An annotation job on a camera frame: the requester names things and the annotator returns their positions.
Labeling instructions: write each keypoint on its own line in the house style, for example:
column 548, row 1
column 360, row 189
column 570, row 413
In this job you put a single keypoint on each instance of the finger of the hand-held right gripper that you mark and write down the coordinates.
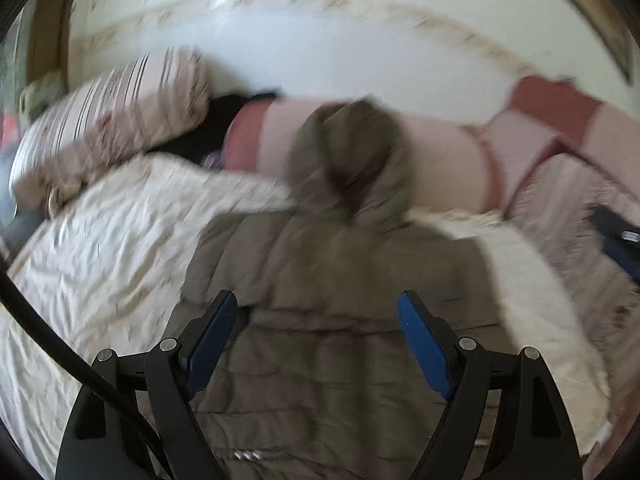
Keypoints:
column 620, row 245

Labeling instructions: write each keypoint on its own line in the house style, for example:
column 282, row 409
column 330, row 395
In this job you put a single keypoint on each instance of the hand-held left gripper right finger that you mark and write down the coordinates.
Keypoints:
column 427, row 350

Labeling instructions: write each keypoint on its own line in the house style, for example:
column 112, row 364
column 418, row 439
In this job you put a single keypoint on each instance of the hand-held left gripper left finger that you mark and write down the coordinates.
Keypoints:
column 205, row 347

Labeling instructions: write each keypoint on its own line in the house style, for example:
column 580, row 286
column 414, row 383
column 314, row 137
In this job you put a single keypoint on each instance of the grey-brown padded hooded jacket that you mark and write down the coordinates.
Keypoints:
column 330, row 270

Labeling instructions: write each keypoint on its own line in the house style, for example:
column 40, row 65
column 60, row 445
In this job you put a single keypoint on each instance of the white leaf print quilt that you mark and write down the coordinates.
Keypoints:
column 110, row 255

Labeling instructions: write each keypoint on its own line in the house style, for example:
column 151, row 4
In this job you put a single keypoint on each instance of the pink and red cushion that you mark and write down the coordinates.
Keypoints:
column 565, row 115

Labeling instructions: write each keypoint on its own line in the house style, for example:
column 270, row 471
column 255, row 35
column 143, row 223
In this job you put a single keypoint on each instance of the purple patterned cloth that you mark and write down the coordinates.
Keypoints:
column 212, row 161

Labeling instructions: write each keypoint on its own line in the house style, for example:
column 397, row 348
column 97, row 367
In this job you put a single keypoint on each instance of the pink bolster pillow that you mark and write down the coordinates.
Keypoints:
column 440, row 160

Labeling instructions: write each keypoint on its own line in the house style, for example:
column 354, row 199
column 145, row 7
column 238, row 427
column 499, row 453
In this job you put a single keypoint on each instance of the cream cloth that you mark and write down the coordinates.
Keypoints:
column 60, row 197

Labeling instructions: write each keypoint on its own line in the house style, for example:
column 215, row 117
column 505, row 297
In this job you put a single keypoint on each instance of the black cloth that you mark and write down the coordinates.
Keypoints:
column 215, row 125

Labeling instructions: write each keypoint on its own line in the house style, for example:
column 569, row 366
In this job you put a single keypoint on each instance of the striped floral pillow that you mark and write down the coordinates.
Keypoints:
column 115, row 120

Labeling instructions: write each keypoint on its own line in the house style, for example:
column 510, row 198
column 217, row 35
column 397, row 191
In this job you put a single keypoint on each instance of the wooden frame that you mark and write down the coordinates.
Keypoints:
column 595, row 5

